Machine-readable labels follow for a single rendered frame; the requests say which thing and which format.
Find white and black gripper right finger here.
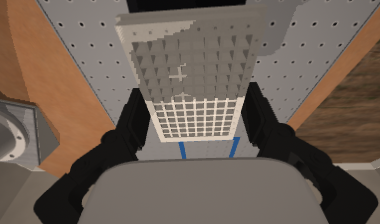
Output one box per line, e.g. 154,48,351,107
241,82,379,224

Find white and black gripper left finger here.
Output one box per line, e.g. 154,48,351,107
33,88,151,224

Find blue tape rectangle outline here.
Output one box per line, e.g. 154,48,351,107
178,137,240,159

